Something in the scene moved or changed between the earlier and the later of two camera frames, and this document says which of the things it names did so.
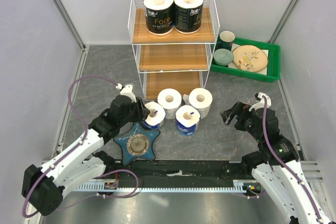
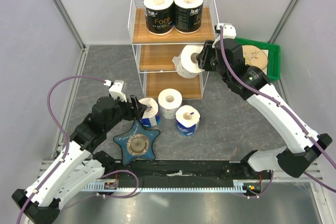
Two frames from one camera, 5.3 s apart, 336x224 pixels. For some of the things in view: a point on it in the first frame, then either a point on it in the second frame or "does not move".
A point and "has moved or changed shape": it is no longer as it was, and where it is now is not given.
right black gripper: [241, 109] → [203, 57]
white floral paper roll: [201, 98] → [186, 64]
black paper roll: [188, 9] does not move
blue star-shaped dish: [137, 142] does not move
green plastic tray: [273, 71] does not move
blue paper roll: [187, 119] does not move
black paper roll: [159, 8] does not move
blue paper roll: [155, 119] has moved or changed shape
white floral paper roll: [169, 99] does not move
